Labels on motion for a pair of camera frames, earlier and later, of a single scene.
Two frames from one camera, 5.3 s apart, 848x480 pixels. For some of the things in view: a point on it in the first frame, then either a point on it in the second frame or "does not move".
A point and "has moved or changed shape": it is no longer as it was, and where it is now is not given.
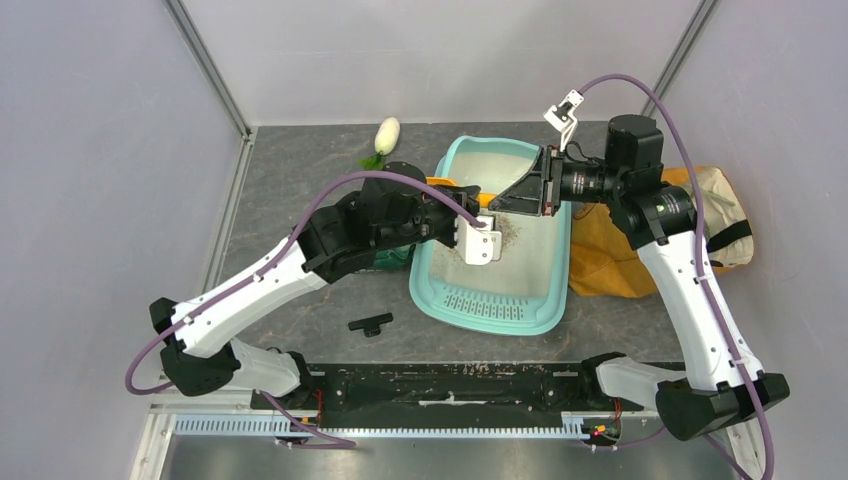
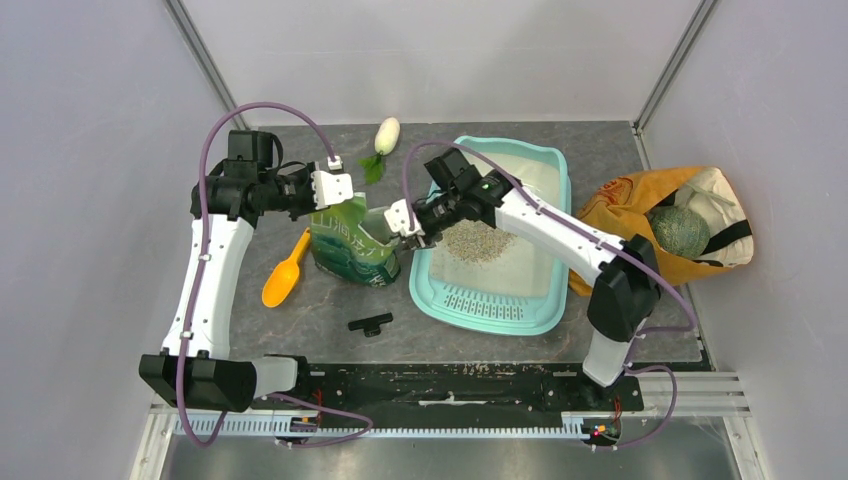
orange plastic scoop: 484,198 has moved or changed shape
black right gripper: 536,192 -> 429,238
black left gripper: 452,239 -> 305,173
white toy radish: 385,142 does not move
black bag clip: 371,326 does not move
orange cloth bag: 604,261 does not move
